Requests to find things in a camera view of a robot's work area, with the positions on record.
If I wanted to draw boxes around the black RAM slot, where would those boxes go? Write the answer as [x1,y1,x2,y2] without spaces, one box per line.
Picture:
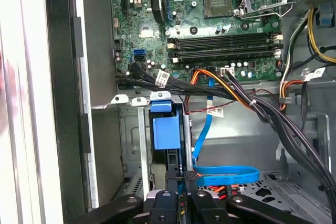
[169,47,284,58]
[170,52,284,64]
[167,33,284,44]
[167,39,284,50]

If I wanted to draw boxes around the hard disk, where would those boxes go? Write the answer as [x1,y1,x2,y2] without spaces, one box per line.
[148,100,188,198]

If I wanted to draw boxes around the orange yellow wire bundle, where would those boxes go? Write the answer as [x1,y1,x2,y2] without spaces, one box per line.
[191,68,254,107]

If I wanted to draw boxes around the locking lever wire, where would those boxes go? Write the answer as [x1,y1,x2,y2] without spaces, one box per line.
[239,1,297,19]

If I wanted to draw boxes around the yellow black power wire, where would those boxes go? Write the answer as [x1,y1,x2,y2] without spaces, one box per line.
[306,8,336,64]

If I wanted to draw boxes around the red black twisted wire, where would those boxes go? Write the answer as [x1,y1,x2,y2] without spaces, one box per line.
[183,89,280,116]

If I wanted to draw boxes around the blue SATA wire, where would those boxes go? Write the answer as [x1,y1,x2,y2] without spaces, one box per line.
[191,76,261,187]

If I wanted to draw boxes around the metal disk bay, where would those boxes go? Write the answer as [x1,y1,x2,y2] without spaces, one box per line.
[90,90,194,204]

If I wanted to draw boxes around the CPU socket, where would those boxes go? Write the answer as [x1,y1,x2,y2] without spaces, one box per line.
[202,0,236,19]

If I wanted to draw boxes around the orange power wire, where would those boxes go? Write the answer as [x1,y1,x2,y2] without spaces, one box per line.
[195,173,247,200]

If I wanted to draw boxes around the thin mixed colour wires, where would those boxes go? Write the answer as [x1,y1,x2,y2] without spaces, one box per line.
[277,16,316,111]

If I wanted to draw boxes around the black cable bundle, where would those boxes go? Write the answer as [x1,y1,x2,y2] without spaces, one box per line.
[114,61,336,209]

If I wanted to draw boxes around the black PC case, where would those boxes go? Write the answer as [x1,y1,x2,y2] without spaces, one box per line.
[43,0,336,224]

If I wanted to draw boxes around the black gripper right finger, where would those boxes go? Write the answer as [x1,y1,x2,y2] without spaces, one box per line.
[183,170,313,224]

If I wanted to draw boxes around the green motherboard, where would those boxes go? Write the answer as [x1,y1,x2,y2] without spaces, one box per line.
[110,0,286,91]

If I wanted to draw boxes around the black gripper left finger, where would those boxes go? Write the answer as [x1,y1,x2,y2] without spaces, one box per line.
[88,170,182,224]

